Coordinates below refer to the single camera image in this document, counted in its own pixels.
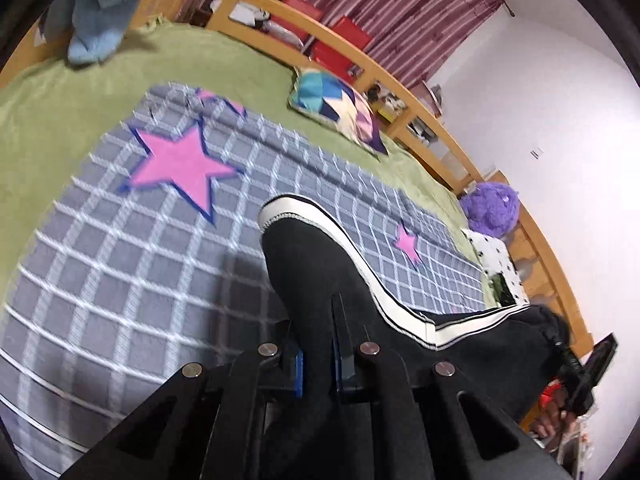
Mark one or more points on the person's right hand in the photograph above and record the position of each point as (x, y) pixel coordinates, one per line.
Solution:
(547, 422)

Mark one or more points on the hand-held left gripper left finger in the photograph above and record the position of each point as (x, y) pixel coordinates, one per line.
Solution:
(298, 370)

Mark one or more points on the green bed sheet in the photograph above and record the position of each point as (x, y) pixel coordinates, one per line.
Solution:
(75, 100)

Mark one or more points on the red chair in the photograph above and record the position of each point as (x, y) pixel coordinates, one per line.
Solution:
(300, 7)
(340, 45)

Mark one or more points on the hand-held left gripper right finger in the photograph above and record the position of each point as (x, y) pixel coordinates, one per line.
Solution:
(341, 360)

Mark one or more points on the blue plush elephant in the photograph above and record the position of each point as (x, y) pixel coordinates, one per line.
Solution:
(100, 10)

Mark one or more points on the white flowered pillow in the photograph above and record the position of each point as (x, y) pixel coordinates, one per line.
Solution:
(495, 257)

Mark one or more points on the dark red curtain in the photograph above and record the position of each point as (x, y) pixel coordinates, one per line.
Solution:
(400, 5)

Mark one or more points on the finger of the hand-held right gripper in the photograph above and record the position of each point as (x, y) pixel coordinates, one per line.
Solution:
(595, 365)

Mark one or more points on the purple plush toy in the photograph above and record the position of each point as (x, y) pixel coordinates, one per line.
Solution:
(490, 205)

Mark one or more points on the dark green cloth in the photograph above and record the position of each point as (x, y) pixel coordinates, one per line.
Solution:
(505, 287)

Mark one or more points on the grey checkered star blanket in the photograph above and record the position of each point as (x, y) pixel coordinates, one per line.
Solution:
(125, 285)

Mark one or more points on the black pants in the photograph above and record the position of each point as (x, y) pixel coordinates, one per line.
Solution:
(320, 270)

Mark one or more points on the colourful geometric pillow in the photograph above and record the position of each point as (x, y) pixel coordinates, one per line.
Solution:
(340, 105)

